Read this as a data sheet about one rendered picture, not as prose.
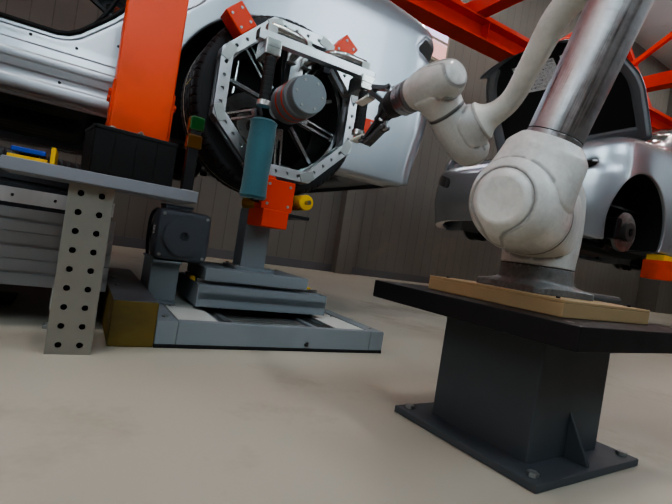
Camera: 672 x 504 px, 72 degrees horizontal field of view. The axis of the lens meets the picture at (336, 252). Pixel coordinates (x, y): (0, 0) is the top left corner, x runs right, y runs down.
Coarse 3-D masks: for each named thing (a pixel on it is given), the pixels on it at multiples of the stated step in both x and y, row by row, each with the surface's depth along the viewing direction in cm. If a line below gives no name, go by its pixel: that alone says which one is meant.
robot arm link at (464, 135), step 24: (552, 0) 101; (576, 0) 97; (552, 24) 101; (528, 48) 106; (552, 48) 104; (528, 72) 108; (504, 96) 113; (456, 120) 116; (480, 120) 115; (504, 120) 117; (456, 144) 119; (480, 144) 118
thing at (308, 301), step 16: (176, 288) 186; (192, 288) 162; (208, 288) 157; (224, 288) 160; (240, 288) 162; (256, 288) 171; (272, 288) 176; (208, 304) 157; (224, 304) 160; (240, 304) 163; (256, 304) 166; (272, 304) 169; (288, 304) 172; (304, 304) 175; (320, 304) 179
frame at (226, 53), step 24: (264, 24) 157; (288, 24) 161; (240, 48) 154; (216, 72) 154; (336, 72) 173; (216, 96) 151; (216, 120) 152; (240, 144) 158; (336, 144) 180; (288, 168) 165; (312, 168) 170
